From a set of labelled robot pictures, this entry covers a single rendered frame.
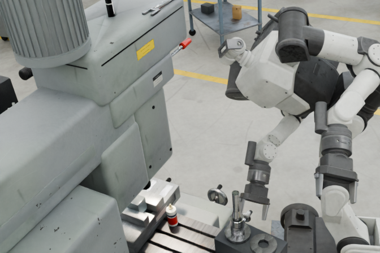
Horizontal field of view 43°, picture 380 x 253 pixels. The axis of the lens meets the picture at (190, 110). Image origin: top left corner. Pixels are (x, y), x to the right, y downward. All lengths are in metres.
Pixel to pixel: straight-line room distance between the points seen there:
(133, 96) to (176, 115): 2.92
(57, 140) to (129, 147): 0.31
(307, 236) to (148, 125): 1.17
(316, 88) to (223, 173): 2.06
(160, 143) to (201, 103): 2.83
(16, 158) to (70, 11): 0.37
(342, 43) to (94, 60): 0.80
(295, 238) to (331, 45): 1.14
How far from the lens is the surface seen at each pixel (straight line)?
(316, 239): 2.49
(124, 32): 1.37
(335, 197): 2.04
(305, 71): 1.71
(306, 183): 3.61
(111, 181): 1.46
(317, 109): 1.51
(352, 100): 1.52
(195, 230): 2.01
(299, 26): 1.59
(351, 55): 1.65
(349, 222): 2.22
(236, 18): 5.34
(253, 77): 1.71
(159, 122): 1.63
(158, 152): 1.68
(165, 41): 1.52
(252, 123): 4.17
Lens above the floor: 2.43
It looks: 34 degrees down
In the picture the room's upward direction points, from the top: 6 degrees counter-clockwise
